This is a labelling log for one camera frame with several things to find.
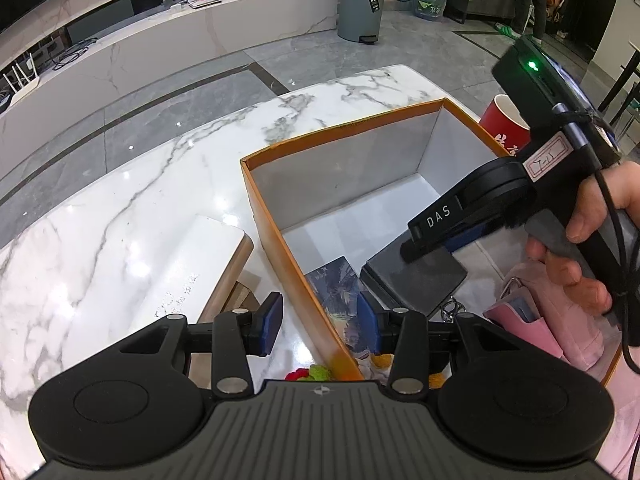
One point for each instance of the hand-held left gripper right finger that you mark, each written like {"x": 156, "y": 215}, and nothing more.
{"x": 367, "y": 322}

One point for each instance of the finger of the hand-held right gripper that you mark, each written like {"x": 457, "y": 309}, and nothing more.
{"x": 462, "y": 238}

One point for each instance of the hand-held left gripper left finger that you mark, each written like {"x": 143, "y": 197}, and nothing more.
{"x": 270, "y": 320}

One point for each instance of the painted picture card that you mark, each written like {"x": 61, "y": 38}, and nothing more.
{"x": 335, "y": 300}

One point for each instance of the black box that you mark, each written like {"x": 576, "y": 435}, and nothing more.
{"x": 415, "y": 280}

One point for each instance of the pink wallet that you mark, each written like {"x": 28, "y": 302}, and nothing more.
{"x": 525, "y": 328}

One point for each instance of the orange cardboard box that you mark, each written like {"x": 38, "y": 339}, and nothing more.
{"x": 350, "y": 175}

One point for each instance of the pink fabric pouch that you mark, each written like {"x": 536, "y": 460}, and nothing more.
{"x": 575, "y": 330}

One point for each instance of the person's right hand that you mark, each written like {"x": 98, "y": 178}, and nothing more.
{"x": 587, "y": 205}

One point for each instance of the red paper cup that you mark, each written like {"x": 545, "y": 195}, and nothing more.
{"x": 500, "y": 125}

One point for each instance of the colourful crochet toy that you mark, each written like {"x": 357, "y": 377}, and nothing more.
{"x": 310, "y": 373}

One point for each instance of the long white box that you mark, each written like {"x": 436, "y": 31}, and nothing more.
{"x": 200, "y": 260}

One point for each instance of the black chair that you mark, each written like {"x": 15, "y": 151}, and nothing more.
{"x": 620, "y": 85}

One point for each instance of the grey trash bin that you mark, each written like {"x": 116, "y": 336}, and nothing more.
{"x": 360, "y": 10}

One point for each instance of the pink pajama clothing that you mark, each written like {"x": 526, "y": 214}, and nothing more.
{"x": 625, "y": 410}

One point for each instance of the marble television console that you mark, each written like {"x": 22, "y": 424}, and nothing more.
{"x": 200, "y": 35}

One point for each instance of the white router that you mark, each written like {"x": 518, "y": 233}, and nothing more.
{"x": 20, "y": 85}

